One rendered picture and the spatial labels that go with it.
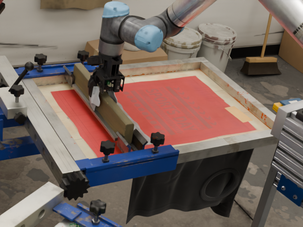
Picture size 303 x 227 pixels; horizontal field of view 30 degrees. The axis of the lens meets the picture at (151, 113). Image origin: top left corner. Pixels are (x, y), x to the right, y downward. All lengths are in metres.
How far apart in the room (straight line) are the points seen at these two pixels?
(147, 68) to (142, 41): 0.60
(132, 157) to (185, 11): 0.45
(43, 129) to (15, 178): 1.52
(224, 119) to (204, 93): 0.18
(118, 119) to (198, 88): 0.56
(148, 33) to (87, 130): 0.40
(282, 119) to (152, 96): 0.61
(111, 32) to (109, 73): 0.13
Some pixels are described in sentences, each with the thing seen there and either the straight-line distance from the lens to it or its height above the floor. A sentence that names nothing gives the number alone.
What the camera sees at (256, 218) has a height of 0.40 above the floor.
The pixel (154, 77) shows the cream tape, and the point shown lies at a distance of 2.16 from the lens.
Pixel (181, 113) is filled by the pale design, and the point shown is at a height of 0.96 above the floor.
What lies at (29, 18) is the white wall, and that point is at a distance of 3.87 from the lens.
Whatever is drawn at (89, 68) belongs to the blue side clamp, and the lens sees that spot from 2.05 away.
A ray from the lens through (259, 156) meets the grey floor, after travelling 3.65.
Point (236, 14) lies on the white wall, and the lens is 4.72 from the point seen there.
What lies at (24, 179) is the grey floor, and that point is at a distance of 3.10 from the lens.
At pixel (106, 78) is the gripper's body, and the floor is 1.14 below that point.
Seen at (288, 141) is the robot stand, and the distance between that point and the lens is 1.59.
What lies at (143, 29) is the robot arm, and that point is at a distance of 1.57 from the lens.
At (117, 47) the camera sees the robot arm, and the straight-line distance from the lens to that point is 1.66.
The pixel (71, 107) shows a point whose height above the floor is 0.96.
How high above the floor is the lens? 1.92
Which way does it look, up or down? 30 degrees down
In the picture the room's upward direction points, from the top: 10 degrees clockwise
